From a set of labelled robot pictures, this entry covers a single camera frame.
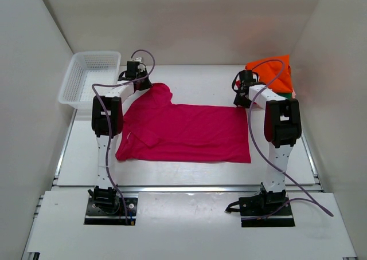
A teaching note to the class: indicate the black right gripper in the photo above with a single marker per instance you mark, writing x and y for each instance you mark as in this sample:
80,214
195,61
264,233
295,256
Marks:
239,102

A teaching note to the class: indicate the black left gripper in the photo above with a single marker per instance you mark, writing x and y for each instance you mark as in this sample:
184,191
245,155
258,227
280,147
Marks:
147,85

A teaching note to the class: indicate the magenta t shirt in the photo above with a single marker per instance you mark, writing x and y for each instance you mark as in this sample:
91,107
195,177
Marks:
155,129

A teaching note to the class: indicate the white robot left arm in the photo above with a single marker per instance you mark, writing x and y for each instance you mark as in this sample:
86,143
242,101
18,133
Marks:
107,124

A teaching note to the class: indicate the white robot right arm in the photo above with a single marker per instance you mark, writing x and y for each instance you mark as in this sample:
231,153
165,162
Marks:
282,128

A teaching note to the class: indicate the orange folded t shirt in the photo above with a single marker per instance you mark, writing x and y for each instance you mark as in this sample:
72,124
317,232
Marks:
267,71

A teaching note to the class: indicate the green folded t shirt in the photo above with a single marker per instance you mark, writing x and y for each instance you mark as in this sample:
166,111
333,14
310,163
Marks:
286,95

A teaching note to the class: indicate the white plastic basket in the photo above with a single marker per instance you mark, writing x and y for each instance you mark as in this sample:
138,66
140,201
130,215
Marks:
84,70

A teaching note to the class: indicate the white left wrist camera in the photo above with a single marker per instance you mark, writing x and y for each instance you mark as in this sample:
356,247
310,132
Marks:
140,64

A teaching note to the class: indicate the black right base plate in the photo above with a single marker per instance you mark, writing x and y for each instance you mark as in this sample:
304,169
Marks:
263,209

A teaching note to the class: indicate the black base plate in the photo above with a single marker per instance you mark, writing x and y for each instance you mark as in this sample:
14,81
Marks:
106,207
263,209

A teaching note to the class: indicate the aluminium rail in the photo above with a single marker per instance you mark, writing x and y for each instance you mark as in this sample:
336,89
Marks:
190,189

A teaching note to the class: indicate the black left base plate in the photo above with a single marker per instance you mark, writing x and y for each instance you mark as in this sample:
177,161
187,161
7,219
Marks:
106,207

